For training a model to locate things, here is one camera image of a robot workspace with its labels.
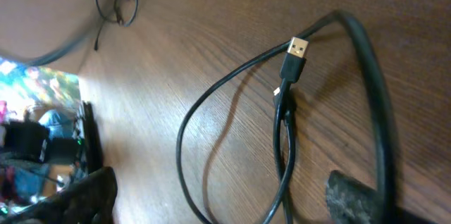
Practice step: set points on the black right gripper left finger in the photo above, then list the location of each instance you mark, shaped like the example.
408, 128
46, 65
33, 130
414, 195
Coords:
89, 201

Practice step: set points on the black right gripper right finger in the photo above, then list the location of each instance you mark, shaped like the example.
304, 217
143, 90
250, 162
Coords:
351, 201

